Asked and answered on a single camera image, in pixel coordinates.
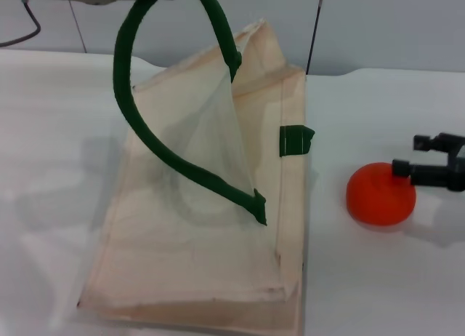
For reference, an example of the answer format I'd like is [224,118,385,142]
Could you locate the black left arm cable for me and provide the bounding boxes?
[0,0,42,48]

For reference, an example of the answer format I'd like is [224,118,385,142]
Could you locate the cream handbag with green handle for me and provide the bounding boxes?
[76,0,316,336]

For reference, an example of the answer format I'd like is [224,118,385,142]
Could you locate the thin dark wire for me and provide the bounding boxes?
[68,1,86,54]

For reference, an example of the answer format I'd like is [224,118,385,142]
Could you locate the thin black rod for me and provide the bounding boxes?
[305,0,326,76]

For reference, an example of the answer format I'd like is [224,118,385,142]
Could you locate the orange toy fruit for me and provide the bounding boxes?
[345,161,417,227]

